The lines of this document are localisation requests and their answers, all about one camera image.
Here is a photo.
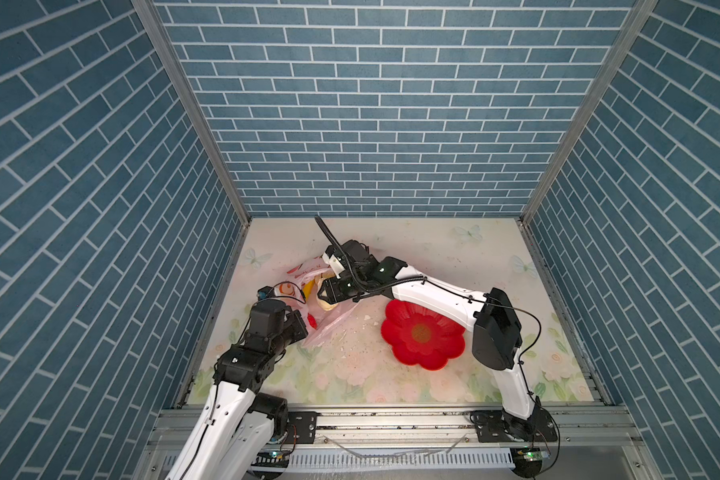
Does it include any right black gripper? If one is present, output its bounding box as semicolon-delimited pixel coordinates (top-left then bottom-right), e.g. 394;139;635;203
313;274;367;304

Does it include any red fake apple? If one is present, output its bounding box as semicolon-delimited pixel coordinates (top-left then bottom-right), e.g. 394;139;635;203
307;314;318;330

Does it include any pink plastic bag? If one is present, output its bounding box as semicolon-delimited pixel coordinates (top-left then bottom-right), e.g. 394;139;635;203
274;257;358;346

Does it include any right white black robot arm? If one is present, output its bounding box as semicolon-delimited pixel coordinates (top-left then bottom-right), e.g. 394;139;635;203
317;253;549;441

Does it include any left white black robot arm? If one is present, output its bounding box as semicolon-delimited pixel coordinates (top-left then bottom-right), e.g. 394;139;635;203
167;299;308;479

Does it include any red flower-shaped bowl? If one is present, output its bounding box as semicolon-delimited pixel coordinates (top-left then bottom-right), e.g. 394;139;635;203
380;300;466;371

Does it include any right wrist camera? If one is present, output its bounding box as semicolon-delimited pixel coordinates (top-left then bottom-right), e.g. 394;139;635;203
322;240;374;276

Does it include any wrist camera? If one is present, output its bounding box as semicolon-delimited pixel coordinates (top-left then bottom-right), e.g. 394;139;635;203
257;286;275;301
322;240;374;276

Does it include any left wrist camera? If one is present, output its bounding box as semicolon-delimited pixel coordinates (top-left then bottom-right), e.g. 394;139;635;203
257;286;275;301

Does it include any white cable duct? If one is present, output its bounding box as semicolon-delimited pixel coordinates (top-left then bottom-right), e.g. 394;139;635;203
161;448;516;473

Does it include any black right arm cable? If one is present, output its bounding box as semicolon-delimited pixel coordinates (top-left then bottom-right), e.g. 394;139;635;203
313;214;544;385

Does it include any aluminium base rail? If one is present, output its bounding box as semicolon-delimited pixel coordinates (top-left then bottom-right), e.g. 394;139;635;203
133;405;661;480

